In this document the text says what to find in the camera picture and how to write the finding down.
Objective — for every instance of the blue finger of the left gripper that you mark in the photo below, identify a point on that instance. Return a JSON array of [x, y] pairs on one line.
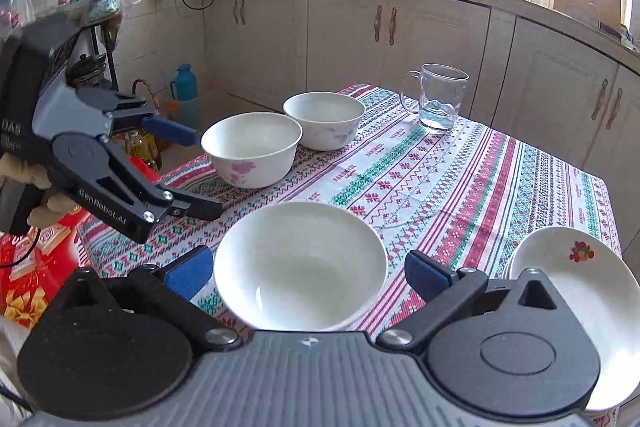
[[170, 131]]

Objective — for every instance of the patterned tablecloth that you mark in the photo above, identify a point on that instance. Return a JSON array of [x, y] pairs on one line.
[[466, 197]]

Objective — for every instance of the white plate with flower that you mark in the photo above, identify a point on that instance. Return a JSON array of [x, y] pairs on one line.
[[603, 294]]

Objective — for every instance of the white bowl pink flowers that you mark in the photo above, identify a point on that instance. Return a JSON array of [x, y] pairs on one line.
[[329, 120]]

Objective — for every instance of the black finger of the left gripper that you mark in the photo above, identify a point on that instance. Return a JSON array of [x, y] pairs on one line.
[[186, 204]]

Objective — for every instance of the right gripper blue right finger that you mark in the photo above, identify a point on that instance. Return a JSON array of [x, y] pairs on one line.
[[449, 296]]

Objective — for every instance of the left gloved hand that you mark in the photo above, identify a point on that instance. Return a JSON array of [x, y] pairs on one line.
[[56, 207]]

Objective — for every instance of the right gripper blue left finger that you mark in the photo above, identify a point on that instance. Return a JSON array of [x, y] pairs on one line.
[[166, 293]]

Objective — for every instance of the blue thermos bottle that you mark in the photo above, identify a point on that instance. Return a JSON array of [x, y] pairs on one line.
[[184, 91]]

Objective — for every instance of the clear glass mug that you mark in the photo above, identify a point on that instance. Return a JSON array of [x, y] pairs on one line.
[[441, 89]]

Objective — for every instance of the white bowl plain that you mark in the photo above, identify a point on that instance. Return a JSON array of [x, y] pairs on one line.
[[300, 267]]

